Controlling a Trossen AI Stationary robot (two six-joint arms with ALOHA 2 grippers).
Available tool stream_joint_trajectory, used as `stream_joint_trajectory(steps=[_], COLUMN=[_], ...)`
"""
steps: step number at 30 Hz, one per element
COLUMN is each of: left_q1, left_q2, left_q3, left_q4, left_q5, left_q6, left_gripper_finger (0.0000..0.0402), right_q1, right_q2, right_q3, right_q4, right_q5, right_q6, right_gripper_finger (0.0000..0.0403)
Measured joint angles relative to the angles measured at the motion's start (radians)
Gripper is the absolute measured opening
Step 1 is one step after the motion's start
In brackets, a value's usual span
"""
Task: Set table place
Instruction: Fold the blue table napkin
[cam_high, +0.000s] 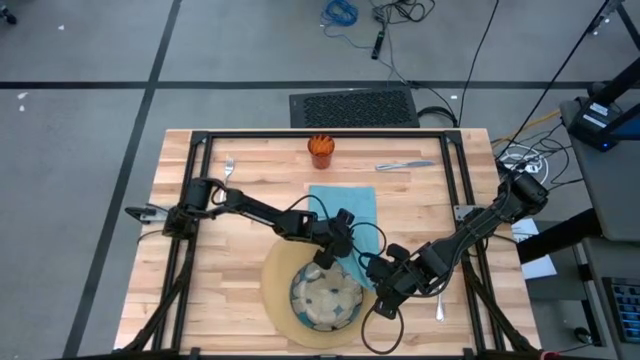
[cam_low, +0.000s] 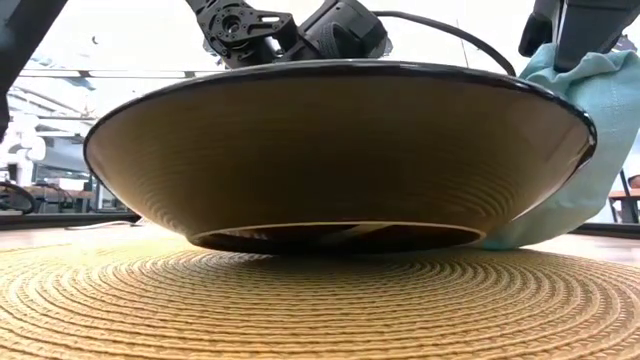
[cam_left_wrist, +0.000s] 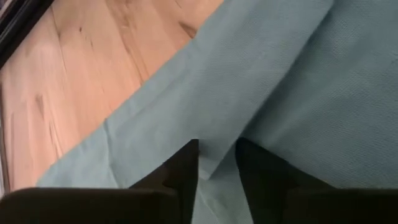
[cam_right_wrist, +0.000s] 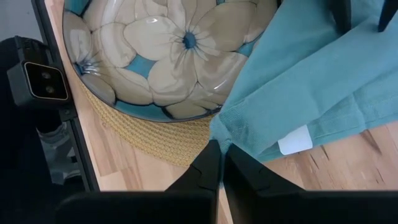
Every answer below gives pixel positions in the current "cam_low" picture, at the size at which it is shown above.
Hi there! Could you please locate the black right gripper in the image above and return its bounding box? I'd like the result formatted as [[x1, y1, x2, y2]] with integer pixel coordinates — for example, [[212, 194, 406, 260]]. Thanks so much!
[[517, 0, 640, 74]]

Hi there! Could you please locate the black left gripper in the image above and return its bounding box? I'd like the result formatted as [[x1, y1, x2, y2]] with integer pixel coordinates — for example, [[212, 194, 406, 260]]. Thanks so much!
[[298, 0, 393, 61]]

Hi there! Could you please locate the teal cloth napkin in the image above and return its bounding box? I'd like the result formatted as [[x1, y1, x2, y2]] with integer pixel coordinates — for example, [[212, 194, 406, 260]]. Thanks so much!
[[479, 42, 640, 252]]

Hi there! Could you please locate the patterned ceramic bowl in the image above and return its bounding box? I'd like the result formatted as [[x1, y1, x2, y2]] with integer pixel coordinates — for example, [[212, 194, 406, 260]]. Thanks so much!
[[82, 58, 600, 257]]

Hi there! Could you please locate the round woven straw placemat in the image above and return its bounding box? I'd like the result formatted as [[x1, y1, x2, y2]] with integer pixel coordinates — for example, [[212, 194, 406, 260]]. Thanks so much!
[[0, 238, 640, 360]]

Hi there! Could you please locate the wooden desk with black legs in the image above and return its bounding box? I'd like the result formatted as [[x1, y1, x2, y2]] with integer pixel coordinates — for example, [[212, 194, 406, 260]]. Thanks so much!
[[607, 173, 640, 225]]

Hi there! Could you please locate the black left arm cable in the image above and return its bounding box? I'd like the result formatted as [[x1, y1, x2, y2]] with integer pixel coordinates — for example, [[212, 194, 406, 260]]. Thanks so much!
[[372, 9, 518, 78]]

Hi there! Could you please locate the black aluminium table frame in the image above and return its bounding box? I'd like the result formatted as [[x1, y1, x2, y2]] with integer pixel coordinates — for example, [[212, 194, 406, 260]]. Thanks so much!
[[0, 212, 640, 240]]

